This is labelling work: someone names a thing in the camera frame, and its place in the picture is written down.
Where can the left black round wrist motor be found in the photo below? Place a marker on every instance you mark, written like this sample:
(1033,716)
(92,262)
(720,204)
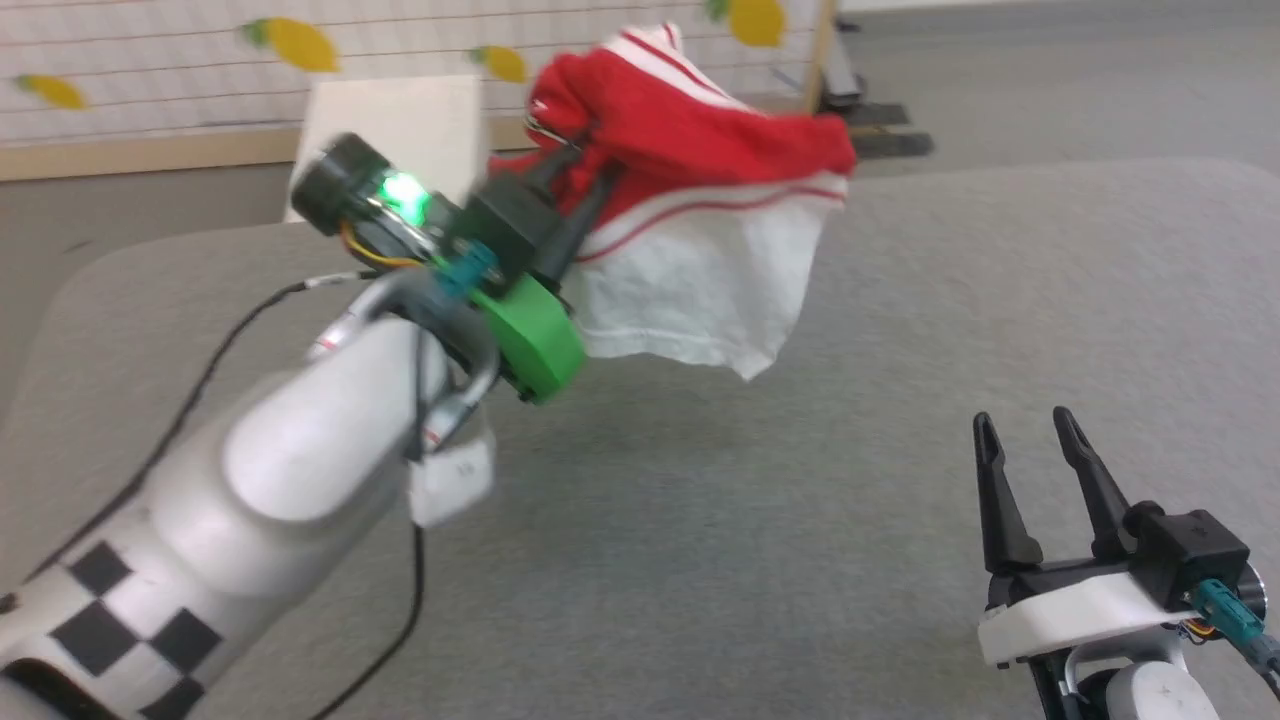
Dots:
(335,185)

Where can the left camera teal connector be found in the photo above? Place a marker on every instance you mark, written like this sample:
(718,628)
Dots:
(468,272)

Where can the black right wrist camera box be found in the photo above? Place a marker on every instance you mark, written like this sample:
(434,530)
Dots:
(1195,550)

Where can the white box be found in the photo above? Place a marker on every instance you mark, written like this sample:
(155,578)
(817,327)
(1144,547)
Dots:
(400,110)

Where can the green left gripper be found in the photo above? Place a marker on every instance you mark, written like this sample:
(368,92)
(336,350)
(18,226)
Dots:
(535,340)

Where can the lemon print grid sheet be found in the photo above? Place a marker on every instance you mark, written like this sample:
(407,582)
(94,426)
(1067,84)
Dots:
(150,60)

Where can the camera teal connector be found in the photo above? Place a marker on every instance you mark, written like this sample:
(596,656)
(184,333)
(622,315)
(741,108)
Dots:
(468,272)
(1225,610)

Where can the red and white jersey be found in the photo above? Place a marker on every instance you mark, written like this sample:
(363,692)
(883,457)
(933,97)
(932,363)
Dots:
(700,270)

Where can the black floor mat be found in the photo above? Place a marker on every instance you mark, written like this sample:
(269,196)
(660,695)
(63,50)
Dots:
(890,145)

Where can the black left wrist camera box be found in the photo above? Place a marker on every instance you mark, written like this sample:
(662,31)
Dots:
(505,230)

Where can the grey metal stand foot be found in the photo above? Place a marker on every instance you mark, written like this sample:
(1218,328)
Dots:
(842,80)

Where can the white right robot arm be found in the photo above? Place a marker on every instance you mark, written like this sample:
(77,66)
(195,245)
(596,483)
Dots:
(1160,695)

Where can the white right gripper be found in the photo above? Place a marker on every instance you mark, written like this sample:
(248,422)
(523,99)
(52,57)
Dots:
(1080,610)

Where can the right camera teal connector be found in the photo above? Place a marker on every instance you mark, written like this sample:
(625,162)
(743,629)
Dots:
(1225,610)

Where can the lemon-print grid screen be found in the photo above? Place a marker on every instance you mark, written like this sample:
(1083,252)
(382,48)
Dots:
(150,155)

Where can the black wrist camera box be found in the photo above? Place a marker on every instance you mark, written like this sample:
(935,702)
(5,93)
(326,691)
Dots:
(505,230)
(1195,550)

